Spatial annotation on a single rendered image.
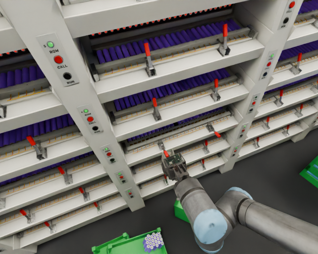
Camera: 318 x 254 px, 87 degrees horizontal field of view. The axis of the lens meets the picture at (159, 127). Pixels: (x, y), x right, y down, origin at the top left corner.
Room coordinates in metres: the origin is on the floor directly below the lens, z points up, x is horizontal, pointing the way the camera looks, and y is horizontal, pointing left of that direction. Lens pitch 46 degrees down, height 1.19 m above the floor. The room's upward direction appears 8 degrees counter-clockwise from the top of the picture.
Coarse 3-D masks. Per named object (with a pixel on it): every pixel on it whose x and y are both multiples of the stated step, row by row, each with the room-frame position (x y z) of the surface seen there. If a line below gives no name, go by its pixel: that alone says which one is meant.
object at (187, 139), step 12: (228, 108) 0.65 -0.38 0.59; (192, 120) 0.62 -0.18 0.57; (228, 120) 0.61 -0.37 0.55; (240, 120) 0.58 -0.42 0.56; (168, 132) 0.57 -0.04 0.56; (192, 132) 0.56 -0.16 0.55; (204, 132) 0.55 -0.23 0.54; (120, 144) 0.49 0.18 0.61; (156, 144) 0.51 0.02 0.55; (168, 144) 0.51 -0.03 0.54; (180, 144) 0.50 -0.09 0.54; (132, 156) 0.46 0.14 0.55; (144, 156) 0.46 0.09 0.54; (156, 156) 0.48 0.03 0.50
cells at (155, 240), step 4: (148, 236) 0.23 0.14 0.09; (152, 236) 0.23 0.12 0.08; (156, 236) 0.23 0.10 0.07; (160, 236) 0.23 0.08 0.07; (144, 240) 0.21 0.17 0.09; (148, 240) 0.21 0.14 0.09; (152, 240) 0.21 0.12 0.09; (156, 240) 0.21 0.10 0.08; (160, 240) 0.21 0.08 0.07; (144, 244) 0.20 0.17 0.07; (148, 244) 0.19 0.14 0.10; (152, 244) 0.19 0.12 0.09; (156, 244) 0.19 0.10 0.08; (160, 244) 0.19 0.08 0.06; (148, 248) 0.17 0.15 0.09; (152, 248) 0.17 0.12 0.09
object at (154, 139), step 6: (222, 114) 0.62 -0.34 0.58; (228, 114) 0.62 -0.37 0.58; (204, 120) 0.60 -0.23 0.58; (210, 120) 0.60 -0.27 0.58; (186, 126) 0.57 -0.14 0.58; (192, 126) 0.57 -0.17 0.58; (174, 132) 0.55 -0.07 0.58; (180, 132) 0.55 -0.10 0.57; (156, 138) 0.53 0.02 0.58; (162, 138) 0.52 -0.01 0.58; (138, 144) 0.50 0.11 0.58; (144, 144) 0.50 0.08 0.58
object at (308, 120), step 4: (316, 112) 0.77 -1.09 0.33; (308, 116) 0.80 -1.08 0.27; (312, 116) 0.78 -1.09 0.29; (304, 120) 0.80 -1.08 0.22; (308, 120) 0.78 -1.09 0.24; (312, 120) 0.77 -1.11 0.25; (316, 120) 0.79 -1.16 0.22; (308, 124) 0.77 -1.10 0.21; (312, 124) 0.79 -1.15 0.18; (308, 128) 0.78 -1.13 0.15; (304, 132) 0.78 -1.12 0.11; (308, 132) 0.79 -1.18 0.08; (292, 136) 0.81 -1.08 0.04; (296, 136) 0.79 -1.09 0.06; (300, 136) 0.77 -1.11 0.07; (304, 136) 0.79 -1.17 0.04; (292, 140) 0.79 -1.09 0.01; (296, 140) 0.77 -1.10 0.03
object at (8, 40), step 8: (0, 8) 0.40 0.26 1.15; (0, 16) 0.44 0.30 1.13; (0, 24) 0.42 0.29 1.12; (8, 24) 0.42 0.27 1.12; (0, 32) 0.40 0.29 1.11; (8, 32) 0.40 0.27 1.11; (16, 32) 0.41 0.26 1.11; (0, 40) 0.40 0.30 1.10; (8, 40) 0.40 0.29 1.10; (16, 40) 0.41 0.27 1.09; (0, 48) 0.40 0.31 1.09; (8, 48) 0.40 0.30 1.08; (16, 48) 0.41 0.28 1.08; (24, 48) 0.41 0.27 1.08
